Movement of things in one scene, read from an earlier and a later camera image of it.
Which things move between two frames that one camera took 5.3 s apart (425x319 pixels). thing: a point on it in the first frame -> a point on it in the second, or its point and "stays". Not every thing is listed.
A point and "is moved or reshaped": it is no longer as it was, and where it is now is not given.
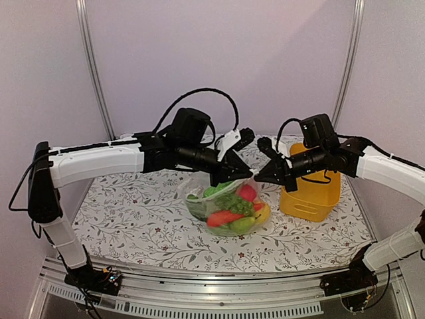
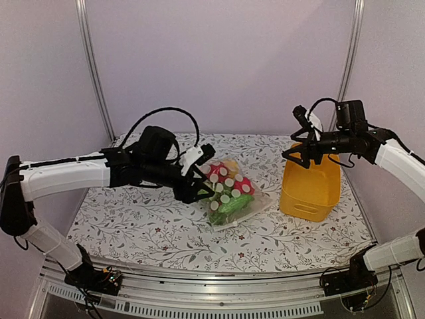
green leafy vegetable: x=197 y=206 -> x=218 y=218
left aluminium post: x=82 y=18 stays
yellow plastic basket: x=317 y=194 stays
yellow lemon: x=263 y=215 is moved or reshaped
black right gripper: x=269 y=173 -> x=310 y=141
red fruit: x=247 y=193 is moved or reshaped
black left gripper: x=231 y=160 -> x=181 y=193
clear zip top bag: x=232 y=209 is moved or reshaped
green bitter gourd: x=212 y=190 -> x=235 y=203
